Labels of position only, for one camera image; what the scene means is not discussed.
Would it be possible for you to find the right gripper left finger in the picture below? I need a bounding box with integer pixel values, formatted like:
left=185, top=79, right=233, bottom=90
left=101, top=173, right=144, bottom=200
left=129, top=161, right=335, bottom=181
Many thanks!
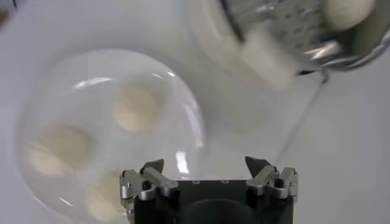
left=118, top=158, right=180, bottom=202

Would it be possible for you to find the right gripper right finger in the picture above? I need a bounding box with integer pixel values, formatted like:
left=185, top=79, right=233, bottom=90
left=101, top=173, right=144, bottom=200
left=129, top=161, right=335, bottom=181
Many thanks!
left=244, top=156, right=300, bottom=204

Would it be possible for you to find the white steamed baozi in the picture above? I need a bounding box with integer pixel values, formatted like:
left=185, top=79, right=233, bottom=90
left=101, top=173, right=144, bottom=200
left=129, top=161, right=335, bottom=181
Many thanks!
left=322, top=0, right=375, bottom=31
left=29, top=127, right=91, bottom=177
left=112, top=85, right=161, bottom=134

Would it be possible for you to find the stainless steel steamer basket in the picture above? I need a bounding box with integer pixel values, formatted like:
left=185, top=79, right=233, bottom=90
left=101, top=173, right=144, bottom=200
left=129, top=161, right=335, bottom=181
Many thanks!
left=221, top=0, right=390, bottom=89

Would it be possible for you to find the white round plate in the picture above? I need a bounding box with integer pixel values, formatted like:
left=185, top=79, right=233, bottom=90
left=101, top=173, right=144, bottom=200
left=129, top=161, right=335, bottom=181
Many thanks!
left=15, top=48, right=205, bottom=224

